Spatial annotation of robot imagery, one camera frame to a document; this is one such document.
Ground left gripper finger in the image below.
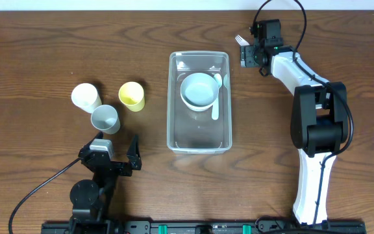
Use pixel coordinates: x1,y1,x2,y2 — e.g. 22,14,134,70
92,131,104,141
127,135,142,163

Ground grey bowl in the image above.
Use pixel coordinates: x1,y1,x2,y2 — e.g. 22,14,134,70
180,73,218,106

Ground white bowl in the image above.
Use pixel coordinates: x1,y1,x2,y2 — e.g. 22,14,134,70
182,98,216,112

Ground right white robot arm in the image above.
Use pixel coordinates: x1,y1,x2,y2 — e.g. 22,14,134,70
235,35,354,226

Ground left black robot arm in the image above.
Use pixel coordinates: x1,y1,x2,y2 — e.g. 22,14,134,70
69,132,142,233

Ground clear plastic container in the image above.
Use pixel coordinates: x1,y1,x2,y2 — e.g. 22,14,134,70
167,51,232,154

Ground grey cup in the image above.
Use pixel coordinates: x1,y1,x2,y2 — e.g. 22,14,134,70
91,105,121,135

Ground white cup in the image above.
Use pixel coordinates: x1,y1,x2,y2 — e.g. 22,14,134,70
71,83,102,114

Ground yellow cup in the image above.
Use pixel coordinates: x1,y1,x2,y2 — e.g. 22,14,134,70
118,81,145,112

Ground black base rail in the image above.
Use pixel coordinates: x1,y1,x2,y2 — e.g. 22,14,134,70
41,218,367,234

